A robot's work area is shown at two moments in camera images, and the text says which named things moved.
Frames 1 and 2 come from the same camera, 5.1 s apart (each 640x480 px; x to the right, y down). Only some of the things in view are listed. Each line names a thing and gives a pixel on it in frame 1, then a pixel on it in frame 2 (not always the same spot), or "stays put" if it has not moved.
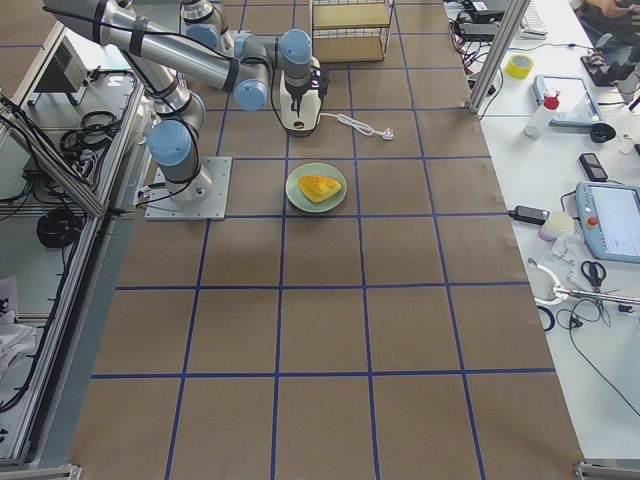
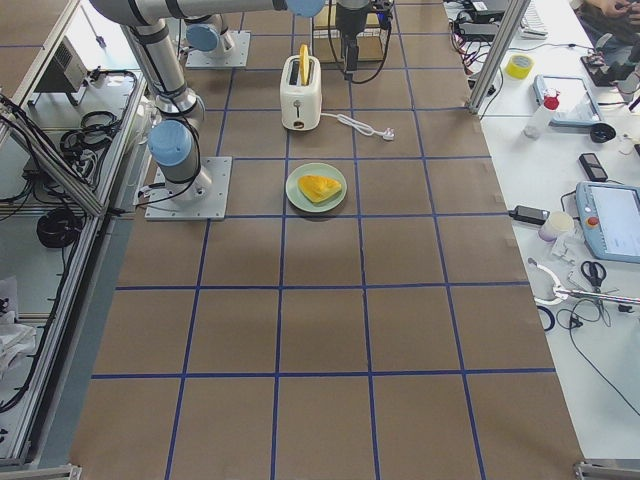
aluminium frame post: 507,29 stays put
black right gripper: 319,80 to 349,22
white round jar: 558,224 stays put
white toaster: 308,118 stays put
